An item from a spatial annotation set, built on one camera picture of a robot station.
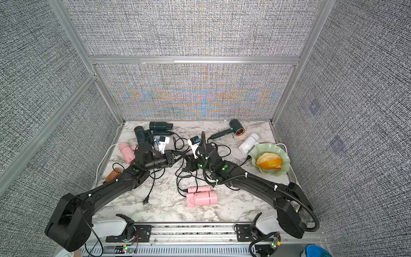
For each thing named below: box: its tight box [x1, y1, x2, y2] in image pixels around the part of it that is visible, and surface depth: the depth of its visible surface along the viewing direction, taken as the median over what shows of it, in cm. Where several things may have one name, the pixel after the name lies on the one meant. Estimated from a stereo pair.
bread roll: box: [255, 152, 284, 170], surface depth 93 cm
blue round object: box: [305, 244, 333, 257], surface depth 63 cm
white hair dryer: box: [238, 132, 261, 156], surface depth 103 cm
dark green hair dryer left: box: [133, 125, 155, 146], surface depth 108 cm
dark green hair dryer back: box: [149, 121, 173, 136], surface depth 112 cm
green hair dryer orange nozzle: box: [208, 118, 246, 140], surface depth 112 cm
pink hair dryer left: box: [119, 142, 138, 164], surface depth 99 cm
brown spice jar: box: [105, 167, 122, 183], surface depth 91 cm
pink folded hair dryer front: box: [186, 185, 219, 208], surface depth 81 cm
